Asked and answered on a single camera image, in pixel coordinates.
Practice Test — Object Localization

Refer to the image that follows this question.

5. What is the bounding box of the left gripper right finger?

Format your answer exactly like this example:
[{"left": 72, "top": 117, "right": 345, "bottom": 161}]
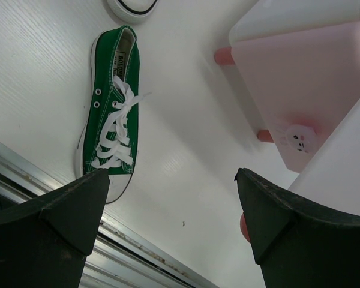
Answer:
[{"left": 235, "top": 169, "right": 360, "bottom": 287}]

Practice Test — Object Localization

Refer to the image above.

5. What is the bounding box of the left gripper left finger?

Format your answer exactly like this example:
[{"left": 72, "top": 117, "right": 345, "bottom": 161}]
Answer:
[{"left": 0, "top": 169, "right": 110, "bottom": 287}]

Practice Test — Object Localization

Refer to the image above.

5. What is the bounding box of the white shoe cabinet body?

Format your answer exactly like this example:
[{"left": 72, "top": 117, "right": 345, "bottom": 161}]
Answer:
[{"left": 213, "top": 0, "right": 360, "bottom": 142}]

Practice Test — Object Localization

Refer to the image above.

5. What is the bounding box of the green sneaker front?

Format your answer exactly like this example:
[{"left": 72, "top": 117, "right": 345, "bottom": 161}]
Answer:
[{"left": 74, "top": 25, "right": 145, "bottom": 204}]

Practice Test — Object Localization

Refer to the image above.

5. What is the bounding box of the green sneaker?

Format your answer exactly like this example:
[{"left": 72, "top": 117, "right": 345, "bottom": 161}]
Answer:
[
  {"left": 107, "top": 0, "right": 159, "bottom": 24},
  {"left": 74, "top": 25, "right": 145, "bottom": 204}
]

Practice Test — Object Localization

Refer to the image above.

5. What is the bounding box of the light pink lower drawer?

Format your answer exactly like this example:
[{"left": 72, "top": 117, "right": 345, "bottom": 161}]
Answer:
[{"left": 232, "top": 21, "right": 360, "bottom": 173}]

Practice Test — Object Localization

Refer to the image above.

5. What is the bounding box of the green sneaker rear left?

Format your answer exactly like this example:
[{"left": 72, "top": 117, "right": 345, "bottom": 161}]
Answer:
[{"left": 107, "top": 0, "right": 159, "bottom": 24}]

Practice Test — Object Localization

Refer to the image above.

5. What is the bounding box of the aluminium rail frame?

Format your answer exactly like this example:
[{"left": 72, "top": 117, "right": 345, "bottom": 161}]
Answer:
[{"left": 0, "top": 143, "right": 212, "bottom": 287}]

